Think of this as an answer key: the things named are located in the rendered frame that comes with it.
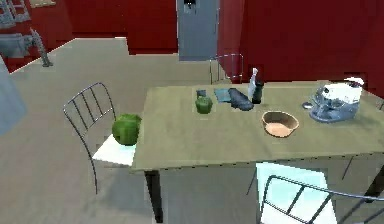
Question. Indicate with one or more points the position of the teal square cloth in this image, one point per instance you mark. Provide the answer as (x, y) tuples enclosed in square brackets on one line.
[(222, 95)]

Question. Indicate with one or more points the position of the grey wall shelf unit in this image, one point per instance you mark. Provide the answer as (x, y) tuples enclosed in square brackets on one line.
[(20, 33)]

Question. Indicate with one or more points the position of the dark blue folded cloth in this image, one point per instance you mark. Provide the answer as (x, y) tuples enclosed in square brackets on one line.
[(240, 99)]

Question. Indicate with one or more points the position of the brown wooden bowl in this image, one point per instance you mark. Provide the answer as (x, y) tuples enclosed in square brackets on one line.
[(279, 125)]

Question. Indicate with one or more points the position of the silver spoon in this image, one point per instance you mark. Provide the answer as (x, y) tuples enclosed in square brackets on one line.
[(307, 105)]

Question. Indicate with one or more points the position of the small dark grey cup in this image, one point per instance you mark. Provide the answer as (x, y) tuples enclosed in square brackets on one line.
[(201, 93)]

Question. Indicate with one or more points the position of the clear spray bottle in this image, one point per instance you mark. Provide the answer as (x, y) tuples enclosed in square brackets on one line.
[(252, 85)]

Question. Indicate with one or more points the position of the grey fridge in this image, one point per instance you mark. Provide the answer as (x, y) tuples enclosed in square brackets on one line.
[(197, 30)]

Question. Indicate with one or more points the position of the olive green dining table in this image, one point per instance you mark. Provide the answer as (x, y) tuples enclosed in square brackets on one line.
[(206, 140)]

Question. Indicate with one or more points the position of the black pepper mill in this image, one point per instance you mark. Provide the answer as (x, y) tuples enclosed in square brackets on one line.
[(257, 92)]

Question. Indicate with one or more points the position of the large green round melon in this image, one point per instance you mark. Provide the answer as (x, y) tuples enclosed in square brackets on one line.
[(126, 129)]

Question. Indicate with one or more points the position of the metal chair with white seat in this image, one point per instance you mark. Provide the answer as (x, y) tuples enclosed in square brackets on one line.
[(100, 133), (230, 66), (293, 196)]

